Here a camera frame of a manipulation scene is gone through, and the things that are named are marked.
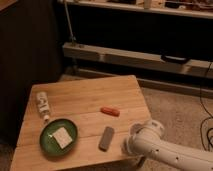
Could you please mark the long low bench shelf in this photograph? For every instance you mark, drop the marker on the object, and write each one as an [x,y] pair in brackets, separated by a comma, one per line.
[133,59]

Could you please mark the black handle on shelf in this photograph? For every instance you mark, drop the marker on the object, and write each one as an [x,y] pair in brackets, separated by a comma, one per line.
[174,59]

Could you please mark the white square sponge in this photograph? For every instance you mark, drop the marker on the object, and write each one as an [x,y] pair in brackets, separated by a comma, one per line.
[62,137]

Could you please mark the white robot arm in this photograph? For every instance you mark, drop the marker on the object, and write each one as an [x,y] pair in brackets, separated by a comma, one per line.
[146,140]

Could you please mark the green plate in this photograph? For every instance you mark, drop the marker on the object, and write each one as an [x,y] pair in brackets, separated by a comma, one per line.
[47,142]

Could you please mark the grey eraser block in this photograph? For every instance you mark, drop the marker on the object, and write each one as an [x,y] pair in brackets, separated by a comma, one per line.
[106,139]

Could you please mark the white tube bottle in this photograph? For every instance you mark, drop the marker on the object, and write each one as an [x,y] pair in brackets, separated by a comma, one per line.
[43,105]

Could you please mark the metal pole stand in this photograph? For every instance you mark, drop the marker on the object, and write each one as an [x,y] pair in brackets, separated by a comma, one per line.
[69,21]

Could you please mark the wooden table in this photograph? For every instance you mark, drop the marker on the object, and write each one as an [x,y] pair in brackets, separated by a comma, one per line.
[80,101]

